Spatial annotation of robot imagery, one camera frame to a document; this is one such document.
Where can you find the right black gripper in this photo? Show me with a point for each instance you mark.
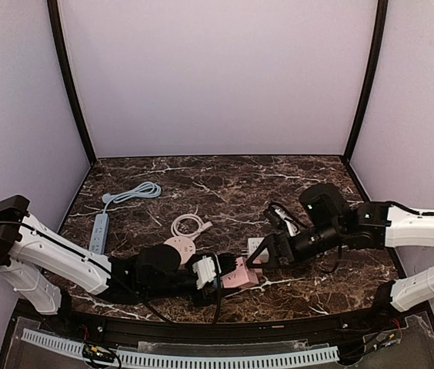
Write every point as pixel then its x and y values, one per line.
pixel 282 252

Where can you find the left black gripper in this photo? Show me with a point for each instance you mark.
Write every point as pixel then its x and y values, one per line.
pixel 214 284

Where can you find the pink cube socket adapter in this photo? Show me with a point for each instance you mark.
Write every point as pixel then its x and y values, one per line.
pixel 241 277

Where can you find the pink round power socket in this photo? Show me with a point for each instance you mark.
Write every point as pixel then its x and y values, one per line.
pixel 184 246

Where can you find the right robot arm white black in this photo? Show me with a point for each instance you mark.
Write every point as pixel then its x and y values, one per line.
pixel 371 225

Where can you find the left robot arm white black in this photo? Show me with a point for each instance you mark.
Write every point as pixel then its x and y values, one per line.
pixel 161 271

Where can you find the white cube socket adapter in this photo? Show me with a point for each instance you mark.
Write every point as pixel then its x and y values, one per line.
pixel 253 244

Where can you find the blue power strip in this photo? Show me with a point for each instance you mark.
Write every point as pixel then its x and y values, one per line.
pixel 99 234

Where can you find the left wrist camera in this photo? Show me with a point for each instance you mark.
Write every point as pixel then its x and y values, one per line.
pixel 206 270

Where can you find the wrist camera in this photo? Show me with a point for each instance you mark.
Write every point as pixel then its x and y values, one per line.
pixel 206 270
pixel 281 218

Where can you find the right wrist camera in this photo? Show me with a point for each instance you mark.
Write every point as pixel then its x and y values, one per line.
pixel 281 218

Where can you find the black front frame rail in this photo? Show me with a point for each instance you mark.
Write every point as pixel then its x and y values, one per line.
pixel 114 324

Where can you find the right black frame post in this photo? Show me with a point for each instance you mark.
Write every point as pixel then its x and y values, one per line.
pixel 370 73

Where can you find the black frame post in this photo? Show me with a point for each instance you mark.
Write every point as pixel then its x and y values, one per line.
pixel 370 73
pixel 68 80

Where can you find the left black frame post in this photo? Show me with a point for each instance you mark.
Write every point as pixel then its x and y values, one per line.
pixel 68 80

